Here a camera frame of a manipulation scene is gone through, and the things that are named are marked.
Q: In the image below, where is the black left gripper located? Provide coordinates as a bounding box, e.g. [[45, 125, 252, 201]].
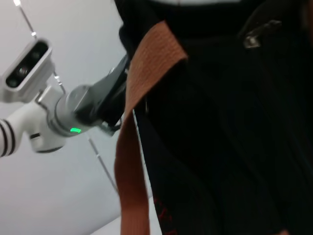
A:
[[73, 54, 131, 128]]

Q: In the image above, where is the black food bag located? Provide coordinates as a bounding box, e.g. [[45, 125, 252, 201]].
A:
[[118, 0, 313, 235]]

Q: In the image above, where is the orange bag strap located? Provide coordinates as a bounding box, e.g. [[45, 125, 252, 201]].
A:
[[113, 20, 189, 235]]

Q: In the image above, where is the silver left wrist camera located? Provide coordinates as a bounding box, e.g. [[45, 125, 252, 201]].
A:
[[0, 38, 53, 103]]

